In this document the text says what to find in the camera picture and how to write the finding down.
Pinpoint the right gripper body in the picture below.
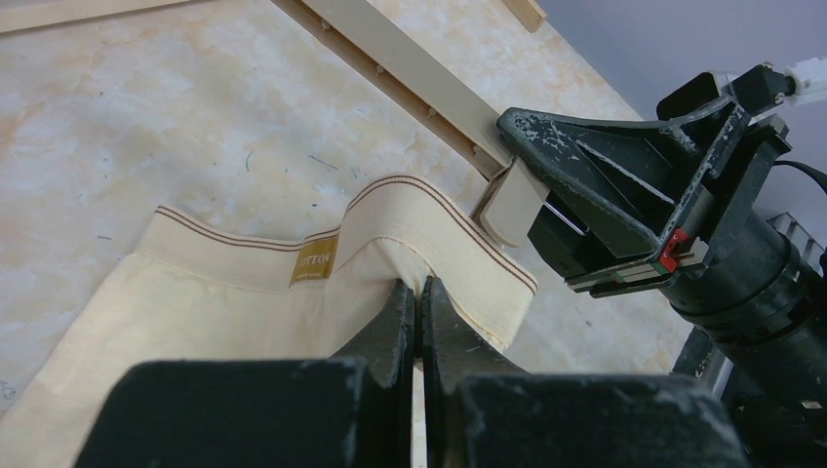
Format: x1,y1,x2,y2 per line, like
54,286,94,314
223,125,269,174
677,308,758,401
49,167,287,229
568,64,793,297

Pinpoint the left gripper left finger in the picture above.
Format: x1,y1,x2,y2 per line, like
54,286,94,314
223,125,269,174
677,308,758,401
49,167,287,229
335,280,415,467

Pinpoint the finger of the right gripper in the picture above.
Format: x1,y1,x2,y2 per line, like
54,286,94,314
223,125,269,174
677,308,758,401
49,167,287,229
496,107,701,258
529,193,620,279

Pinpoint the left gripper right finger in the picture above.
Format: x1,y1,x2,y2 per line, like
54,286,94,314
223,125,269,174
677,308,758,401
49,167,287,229
420,276,524,467

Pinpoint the beige clip hanger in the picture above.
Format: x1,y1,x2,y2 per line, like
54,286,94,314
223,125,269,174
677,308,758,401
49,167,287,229
277,1,549,248

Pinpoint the beige cotton underwear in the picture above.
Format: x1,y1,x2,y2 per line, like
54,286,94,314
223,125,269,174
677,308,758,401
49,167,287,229
1,174,537,467

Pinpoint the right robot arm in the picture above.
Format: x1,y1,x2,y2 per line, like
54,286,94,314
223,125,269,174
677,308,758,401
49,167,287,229
496,58,826,467

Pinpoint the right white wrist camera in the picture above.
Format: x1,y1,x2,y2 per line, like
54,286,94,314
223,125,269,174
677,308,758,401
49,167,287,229
784,56,827,106

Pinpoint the wooden clothes rack frame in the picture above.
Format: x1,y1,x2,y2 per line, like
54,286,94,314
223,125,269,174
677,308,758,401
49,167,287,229
1,0,547,34

